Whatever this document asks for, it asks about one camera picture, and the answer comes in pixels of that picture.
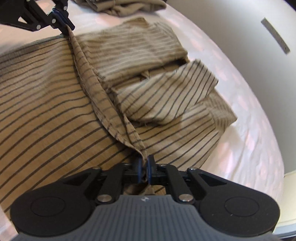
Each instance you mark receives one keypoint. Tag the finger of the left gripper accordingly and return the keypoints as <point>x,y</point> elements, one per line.
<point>60,17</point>

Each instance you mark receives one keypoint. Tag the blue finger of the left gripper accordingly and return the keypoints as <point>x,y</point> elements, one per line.
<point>32,17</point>

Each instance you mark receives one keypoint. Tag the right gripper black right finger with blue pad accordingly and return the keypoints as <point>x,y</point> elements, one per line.
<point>226,206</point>

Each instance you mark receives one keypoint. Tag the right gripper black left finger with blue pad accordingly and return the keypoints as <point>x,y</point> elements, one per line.
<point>66,204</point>

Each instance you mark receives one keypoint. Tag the beige striped shirt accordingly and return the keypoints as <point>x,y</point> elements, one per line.
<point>101,98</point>

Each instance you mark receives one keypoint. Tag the plain khaki garment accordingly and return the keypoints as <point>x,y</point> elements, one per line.
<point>123,8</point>

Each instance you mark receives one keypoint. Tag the white pink-dotted bed sheet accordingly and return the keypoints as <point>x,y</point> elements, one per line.
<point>247,152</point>

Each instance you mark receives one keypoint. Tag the grey label strip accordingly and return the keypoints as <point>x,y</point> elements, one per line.
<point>277,37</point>

